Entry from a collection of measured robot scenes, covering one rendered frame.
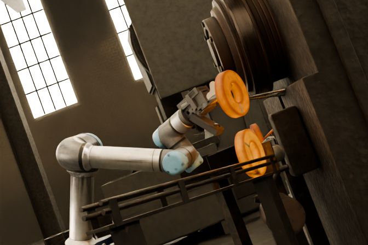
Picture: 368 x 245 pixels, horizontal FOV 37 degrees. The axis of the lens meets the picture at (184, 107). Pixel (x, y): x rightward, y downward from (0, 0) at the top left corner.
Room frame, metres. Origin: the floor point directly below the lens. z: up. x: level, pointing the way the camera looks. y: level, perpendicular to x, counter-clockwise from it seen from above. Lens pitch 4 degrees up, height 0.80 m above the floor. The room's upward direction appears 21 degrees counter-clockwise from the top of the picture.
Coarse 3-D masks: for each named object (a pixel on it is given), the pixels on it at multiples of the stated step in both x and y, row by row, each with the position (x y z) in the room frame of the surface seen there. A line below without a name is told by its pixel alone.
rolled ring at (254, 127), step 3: (252, 126) 2.88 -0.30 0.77; (255, 126) 2.87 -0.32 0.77; (252, 129) 2.87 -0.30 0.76; (255, 129) 2.86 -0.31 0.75; (258, 129) 2.85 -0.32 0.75; (255, 132) 2.85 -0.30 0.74; (258, 132) 2.84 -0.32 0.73; (258, 135) 2.84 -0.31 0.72; (261, 135) 2.84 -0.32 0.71; (258, 138) 2.83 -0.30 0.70; (261, 138) 2.83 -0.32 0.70; (261, 141) 2.83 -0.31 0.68
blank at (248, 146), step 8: (240, 136) 1.71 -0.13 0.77; (248, 136) 1.74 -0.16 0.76; (256, 136) 1.79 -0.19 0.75; (240, 144) 1.69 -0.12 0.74; (248, 144) 1.71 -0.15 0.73; (256, 144) 1.77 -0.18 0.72; (240, 152) 1.69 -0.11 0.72; (248, 152) 1.70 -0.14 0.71; (256, 152) 1.78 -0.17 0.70; (240, 160) 1.69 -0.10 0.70; (248, 160) 1.68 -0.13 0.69; (264, 160) 1.79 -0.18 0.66; (264, 168) 1.77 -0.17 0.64; (256, 176) 1.73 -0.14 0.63
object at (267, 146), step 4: (264, 144) 1.81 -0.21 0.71; (268, 144) 1.80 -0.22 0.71; (264, 148) 1.81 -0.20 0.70; (268, 148) 1.80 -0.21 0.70; (272, 148) 1.80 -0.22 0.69; (264, 152) 1.81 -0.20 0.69; (268, 152) 1.81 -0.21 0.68; (272, 152) 1.80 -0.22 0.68; (268, 160) 1.81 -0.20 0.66; (276, 160) 1.79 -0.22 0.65; (276, 164) 1.79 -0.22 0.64; (268, 168) 1.81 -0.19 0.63; (268, 172) 1.81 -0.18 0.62
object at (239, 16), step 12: (228, 0) 2.03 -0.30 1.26; (240, 0) 2.02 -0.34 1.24; (228, 12) 2.00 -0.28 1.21; (240, 12) 2.00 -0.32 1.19; (240, 24) 1.98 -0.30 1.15; (252, 24) 1.98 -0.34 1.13; (240, 36) 1.97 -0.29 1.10; (252, 36) 1.98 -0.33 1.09; (252, 48) 1.99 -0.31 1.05; (252, 60) 2.01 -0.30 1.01; (264, 60) 2.02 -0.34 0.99; (252, 72) 2.02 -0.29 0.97; (264, 72) 2.05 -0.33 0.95; (252, 84) 2.11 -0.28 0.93; (264, 84) 2.11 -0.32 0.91
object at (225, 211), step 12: (204, 156) 2.82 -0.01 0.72; (216, 156) 2.54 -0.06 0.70; (228, 156) 2.58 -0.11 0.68; (204, 168) 2.81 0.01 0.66; (216, 168) 2.53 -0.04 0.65; (240, 168) 2.60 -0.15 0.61; (228, 192) 2.63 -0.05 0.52; (228, 204) 2.62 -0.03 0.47; (228, 216) 2.63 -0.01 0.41; (240, 216) 2.64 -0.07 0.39; (228, 228) 2.66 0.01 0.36; (240, 228) 2.63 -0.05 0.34; (240, 240) 2.62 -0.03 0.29
